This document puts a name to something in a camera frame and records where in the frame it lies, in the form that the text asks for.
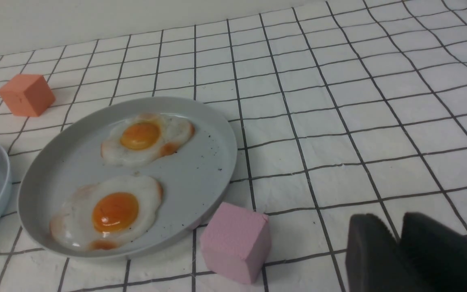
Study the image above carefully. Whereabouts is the white grid tablecloth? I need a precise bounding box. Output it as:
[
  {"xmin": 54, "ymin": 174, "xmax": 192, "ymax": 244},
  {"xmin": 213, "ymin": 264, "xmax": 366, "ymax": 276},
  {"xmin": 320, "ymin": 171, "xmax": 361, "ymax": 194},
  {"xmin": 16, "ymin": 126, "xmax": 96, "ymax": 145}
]
[{"xmin": 0, "ymin": 0, "xmax": 467, "ymax": 292}]

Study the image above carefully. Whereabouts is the fried egg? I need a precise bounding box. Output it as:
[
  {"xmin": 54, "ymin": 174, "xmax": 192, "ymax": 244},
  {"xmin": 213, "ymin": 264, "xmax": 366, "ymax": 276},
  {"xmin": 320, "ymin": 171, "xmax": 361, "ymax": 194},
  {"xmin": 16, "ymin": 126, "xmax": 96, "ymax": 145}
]
[
  {"xmin": 49, "ymin": 175, "xmax": 164, "ymax": 252},
  {"xmin": 100, "ymin": 113, "xmax": 195, "ymax": 167}
]

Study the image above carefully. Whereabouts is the back fried egg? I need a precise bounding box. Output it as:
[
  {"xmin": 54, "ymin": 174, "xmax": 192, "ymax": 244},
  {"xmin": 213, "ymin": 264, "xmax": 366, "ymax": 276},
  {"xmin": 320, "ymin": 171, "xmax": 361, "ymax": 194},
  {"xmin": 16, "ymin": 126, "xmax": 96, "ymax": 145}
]
[{"xmin": 100, "ymin": 113, "xmax": 195, "ymax": 167}]

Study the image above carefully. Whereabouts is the pink cube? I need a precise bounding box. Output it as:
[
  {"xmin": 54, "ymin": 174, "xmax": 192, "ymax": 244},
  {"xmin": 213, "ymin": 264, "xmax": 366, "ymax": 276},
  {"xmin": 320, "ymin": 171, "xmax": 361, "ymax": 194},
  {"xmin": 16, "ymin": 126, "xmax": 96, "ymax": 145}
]
[{"xmin": 200, "ymin": 202, "xmax": 271, "ymax": 284}]

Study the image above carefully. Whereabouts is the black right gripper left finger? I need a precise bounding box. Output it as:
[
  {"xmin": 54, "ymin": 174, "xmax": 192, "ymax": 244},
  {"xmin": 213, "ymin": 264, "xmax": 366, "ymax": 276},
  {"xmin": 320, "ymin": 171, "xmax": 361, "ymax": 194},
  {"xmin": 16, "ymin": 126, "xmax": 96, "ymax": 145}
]
[{"xmin": 345, "ymin": 214, "xmax": 428, "ymax": 292}]

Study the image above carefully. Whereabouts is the front fried egg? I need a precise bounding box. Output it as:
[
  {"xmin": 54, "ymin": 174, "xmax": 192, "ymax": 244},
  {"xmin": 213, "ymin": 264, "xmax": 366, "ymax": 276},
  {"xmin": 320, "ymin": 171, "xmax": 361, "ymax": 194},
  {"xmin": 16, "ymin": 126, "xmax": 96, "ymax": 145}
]
[{"xmin": 49, "ymin": 175, "xmax": 164, "ymax": 252}]

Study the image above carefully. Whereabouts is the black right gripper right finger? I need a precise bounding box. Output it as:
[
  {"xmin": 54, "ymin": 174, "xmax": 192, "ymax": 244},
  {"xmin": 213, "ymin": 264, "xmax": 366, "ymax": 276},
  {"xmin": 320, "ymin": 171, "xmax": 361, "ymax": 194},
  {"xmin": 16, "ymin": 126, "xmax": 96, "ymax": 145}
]
[{"xmin": 400, "ymin": 212, "xmax": 467, "ymax": 292}]

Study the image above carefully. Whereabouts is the orange cube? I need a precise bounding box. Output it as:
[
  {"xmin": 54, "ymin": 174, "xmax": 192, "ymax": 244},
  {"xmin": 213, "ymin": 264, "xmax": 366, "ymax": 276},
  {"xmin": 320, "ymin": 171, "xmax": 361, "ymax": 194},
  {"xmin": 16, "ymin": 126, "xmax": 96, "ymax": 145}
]
[{"xmin": 0, "ymin": 74, "xmax": 56, "ymax": 118}]

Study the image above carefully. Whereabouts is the grey plate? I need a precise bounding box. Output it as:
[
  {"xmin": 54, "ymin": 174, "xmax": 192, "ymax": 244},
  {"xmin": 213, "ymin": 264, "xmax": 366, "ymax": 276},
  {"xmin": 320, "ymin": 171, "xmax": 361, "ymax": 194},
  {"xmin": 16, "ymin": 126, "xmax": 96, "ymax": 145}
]
[{"xmin": 17, "ymin": 96, "xmax": 238, "ymax": 261}]

